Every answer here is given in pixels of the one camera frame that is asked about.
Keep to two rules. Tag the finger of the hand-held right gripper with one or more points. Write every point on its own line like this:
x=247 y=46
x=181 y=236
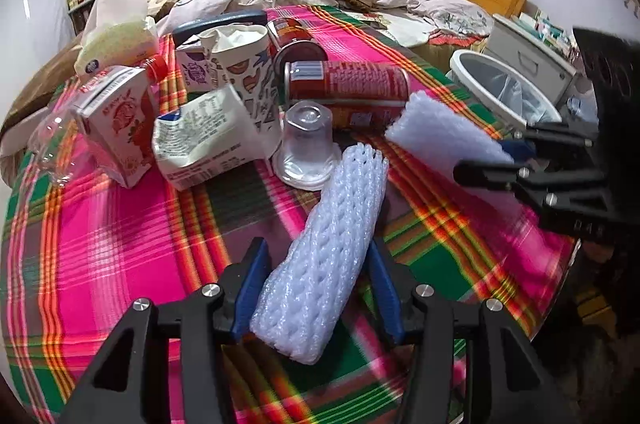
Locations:
x=520 y=150
x=485 y=173

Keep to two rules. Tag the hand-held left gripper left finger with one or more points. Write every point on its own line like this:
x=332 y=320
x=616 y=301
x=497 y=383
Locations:
x=252 y=284

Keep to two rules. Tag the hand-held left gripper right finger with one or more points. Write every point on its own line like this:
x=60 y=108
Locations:
x=385 y=289

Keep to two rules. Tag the white foam sheet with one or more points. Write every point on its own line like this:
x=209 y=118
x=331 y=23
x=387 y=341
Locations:
x=440 y=134

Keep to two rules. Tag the white foam net sleeve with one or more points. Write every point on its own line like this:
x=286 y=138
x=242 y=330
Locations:
x=325 y=244

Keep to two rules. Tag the white trash bin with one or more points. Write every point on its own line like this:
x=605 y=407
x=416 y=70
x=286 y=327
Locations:
x=480 y=79

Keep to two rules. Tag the large red can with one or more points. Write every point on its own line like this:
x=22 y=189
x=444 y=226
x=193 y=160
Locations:
x=350 y=83

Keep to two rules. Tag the strawberry drink carton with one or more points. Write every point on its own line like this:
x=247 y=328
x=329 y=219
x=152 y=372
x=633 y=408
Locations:
x=117 y=124

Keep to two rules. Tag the patterned paper cup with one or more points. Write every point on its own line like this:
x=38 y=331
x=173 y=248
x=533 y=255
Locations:
x=250 y=64

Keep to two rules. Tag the clear plastic bin liner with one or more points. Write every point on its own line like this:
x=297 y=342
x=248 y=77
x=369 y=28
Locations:
x=530 y=96

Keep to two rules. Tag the white drawer nightstand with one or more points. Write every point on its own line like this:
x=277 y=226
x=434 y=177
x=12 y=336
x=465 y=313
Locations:
x=530 y=54

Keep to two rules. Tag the group of medicine boxes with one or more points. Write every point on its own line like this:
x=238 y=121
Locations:
x=547 y=29

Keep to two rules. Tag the plaid tablecloth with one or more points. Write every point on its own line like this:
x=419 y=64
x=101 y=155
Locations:
x=125 y=264

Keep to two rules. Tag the clear plastic cup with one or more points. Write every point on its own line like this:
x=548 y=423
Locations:
x=306 y=144

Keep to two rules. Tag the white milk packet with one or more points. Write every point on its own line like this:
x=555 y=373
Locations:
x=200 y=139

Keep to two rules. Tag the floral bed sheet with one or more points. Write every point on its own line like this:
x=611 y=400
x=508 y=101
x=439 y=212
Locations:
x=415 y=29

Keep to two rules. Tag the purple white carton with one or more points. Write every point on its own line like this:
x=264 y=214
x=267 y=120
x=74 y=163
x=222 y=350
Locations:
x=192 y=66

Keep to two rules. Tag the small red can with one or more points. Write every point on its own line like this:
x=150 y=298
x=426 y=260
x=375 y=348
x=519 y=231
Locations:
x=295 y=39

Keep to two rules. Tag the clear plastic bottle red cap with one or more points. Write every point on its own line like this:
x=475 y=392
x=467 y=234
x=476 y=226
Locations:
x=50 y=139

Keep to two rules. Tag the dark blue case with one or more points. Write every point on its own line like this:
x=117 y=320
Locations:
x=220 y=21

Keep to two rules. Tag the white yellow packet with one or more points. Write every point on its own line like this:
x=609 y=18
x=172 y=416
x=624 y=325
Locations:
x=120 y=29

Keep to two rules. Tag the tan blanket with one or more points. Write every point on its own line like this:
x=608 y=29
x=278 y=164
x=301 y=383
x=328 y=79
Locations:
x=30 y=99

